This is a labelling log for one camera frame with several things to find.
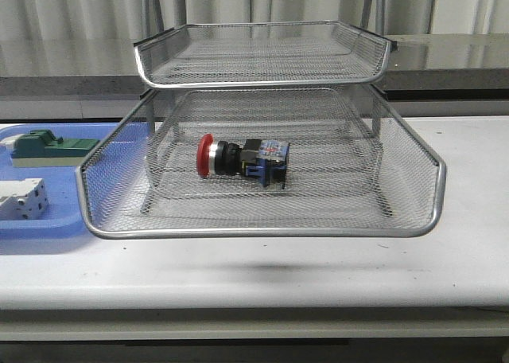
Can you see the blue plastic tray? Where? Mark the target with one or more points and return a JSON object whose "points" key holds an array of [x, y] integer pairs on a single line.
{"points": [[62, 218]]}

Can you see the red emergency stop push button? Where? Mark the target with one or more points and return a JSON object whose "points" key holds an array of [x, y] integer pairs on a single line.
{"points": [[265, 160]]}

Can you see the green and beige terminal block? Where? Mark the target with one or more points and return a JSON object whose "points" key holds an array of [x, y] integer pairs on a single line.
{"points": [[41, 148]]}

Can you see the silver mesh tray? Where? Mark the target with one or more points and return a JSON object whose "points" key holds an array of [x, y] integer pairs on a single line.
{"points": [[330, 175], [258, 54], [117, 201]]}

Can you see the grey stone back counter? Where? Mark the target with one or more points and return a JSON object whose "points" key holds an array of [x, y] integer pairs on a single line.
{"points": [[96, 80]]}

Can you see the white circuit breaker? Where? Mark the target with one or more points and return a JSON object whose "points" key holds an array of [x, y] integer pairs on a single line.
{"points": [[23, 199]]}

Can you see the white pleated curtain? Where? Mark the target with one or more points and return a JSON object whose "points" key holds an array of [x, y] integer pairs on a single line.
{"points": [[112, 19]]}

